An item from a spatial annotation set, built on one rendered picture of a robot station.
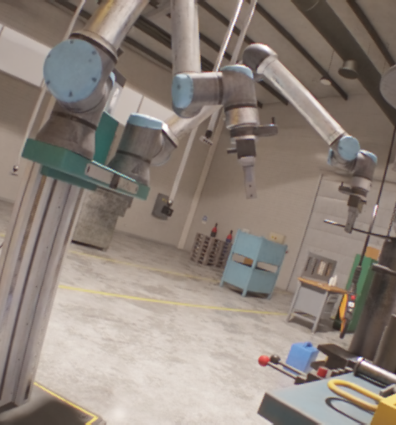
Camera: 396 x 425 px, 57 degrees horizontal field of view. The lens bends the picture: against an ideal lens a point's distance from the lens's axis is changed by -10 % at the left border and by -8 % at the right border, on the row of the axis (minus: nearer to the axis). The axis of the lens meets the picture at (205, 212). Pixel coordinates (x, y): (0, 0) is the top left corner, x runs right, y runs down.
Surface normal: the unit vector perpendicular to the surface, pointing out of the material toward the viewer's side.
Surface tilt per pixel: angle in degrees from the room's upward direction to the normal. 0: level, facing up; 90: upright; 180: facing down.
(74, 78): 95
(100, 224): 90
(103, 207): 90
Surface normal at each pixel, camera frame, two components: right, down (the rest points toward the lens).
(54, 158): -0.22, -0.11
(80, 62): 0.13, 0.10
